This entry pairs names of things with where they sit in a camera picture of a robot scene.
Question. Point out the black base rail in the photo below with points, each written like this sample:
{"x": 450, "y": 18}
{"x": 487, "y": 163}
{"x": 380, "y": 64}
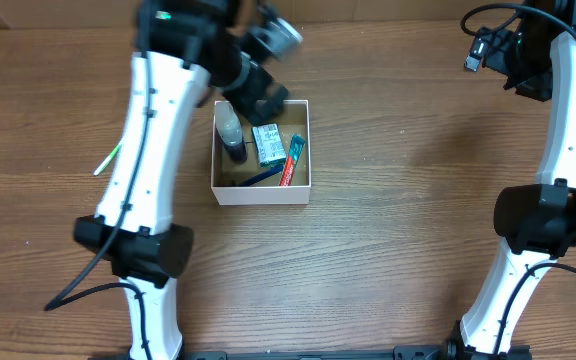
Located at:
{"x": 408, "y": 352}

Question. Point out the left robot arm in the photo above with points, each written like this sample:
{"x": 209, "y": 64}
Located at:
{"x": 183, "y": 49}

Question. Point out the white cardboard box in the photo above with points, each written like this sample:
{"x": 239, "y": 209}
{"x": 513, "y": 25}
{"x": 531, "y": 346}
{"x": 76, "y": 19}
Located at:
{"x": 227, "y": 177}

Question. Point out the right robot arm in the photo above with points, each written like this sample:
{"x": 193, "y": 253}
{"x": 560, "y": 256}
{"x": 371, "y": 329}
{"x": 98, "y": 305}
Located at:
{"x": 536, "y": 223}

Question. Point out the Colgate toothpaste tube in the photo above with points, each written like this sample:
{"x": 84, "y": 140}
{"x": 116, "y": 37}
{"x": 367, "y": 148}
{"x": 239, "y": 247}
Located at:
{"x": 295, "y": 151}

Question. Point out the clear bottle with black cap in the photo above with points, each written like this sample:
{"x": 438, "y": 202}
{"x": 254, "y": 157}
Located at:
{"x": 230, "y": 130}

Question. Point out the green white toothbrush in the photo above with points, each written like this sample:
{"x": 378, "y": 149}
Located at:
{"x": 107, "y": 160}

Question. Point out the blue disposable razor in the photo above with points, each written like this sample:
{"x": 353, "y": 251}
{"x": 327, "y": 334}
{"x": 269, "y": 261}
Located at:
{"x": 260, "y": 177}

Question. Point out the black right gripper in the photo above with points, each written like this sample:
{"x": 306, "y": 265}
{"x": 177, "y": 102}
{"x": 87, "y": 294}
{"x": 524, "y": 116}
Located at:
{"x": 536, "y": 85}

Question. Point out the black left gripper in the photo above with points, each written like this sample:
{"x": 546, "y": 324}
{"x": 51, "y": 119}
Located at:
{"x": 243, "y": 93}

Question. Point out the green white soap box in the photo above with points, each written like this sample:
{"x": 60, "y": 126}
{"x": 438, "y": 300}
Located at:
{"x": 269, "y": 145}

